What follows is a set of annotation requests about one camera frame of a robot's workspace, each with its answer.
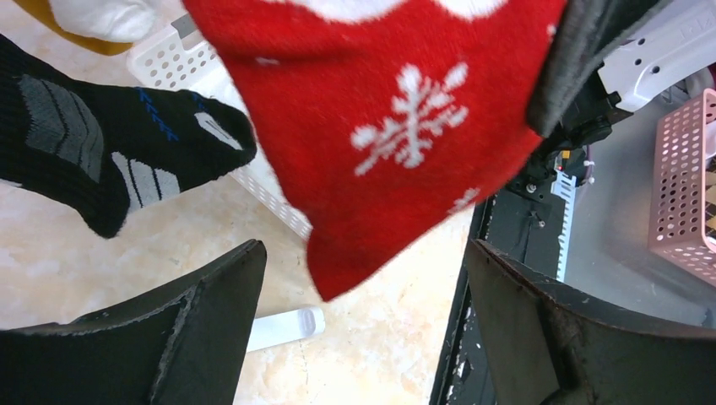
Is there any pink perforated basket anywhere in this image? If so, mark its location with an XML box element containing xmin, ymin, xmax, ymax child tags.
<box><xmin>648</xmin><ymin>89</ymin><xmax>715</xmax><ymax>286</ymax></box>

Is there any white clothes rack stand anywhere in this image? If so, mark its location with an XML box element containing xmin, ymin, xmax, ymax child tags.
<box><xmin>247</xmin><ymin>306</ymin><xmax>326</xmax><ymax>353</ymax></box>

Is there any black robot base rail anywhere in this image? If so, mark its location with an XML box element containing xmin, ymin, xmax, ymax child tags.
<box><xmin>429</xmin><ymin>191</ymin><xmax>565</xmax><ymax>404</ymax></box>

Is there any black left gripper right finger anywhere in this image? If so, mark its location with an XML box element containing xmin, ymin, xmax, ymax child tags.
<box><xmin>464</xmin><ymin>239</ymin><xmax>716</xmax><ymax>405</ymax></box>

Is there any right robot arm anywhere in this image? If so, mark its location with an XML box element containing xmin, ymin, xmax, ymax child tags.
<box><xmin>507</xmin><ymin>1</ymin><xmax>715</xmax><ymax>199</ymax></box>

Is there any white sock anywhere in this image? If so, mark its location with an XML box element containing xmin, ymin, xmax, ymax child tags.
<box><xmin>49</xmin><ymin>0</ymin><xmax>159</xmax><ymax>43</ymax></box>

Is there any white perforated plastic basket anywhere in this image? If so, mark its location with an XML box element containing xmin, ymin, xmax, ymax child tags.
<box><xmin>127</xmin><ymin>14</ymin><xmax>312</xmax><ymax>240</ymax></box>

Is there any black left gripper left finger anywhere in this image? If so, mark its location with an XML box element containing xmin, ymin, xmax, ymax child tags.
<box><xmin>1</xmin><ymin>240</ymin><xmax>267</xmax><ymax>404</ymax></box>

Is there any mustard yellow striped sock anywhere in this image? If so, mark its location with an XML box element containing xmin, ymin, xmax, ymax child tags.
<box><xmin>13</xmin><ymin>0</ymin><xmax>133</xmax><ymax>57</ymax></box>

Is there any black sock with grey pattern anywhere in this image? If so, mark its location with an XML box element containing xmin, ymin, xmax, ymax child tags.
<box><xmin>1</xmin><ymin>38</ymin><xmax>257</xmax><ymax>238</ymax></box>

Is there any red snowflake sock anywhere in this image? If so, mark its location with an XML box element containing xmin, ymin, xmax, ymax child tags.
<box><xmin>184</xmin><ymin>0</ymin><xmax>566</xmax><ymax>300</ymax></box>

